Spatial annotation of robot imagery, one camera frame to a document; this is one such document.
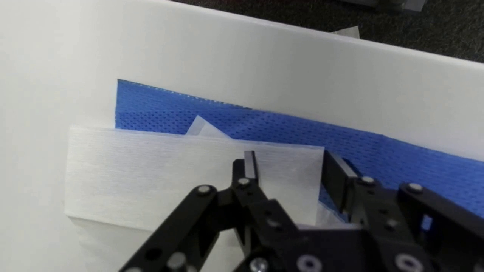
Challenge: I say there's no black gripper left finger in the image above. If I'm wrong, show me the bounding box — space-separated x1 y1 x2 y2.
120 149 300 272

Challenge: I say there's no blue perforated cloth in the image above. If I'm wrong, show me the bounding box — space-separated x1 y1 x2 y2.
113 77 484 223

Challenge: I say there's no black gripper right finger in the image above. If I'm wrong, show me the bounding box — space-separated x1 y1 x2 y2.
321 149 484 272

